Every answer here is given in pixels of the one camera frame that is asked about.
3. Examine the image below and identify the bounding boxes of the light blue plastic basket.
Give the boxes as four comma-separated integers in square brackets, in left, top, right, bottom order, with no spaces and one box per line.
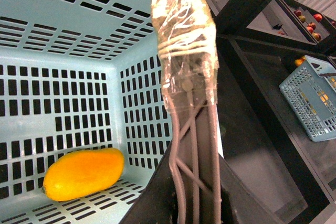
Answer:
[1,0,172,223]

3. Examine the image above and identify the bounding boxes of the yellow mango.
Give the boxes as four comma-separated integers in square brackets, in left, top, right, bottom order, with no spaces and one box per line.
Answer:
[43,148,124,201]

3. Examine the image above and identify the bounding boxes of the taped cable bundle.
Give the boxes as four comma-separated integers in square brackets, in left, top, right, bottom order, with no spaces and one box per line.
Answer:
[144,0,224,224]

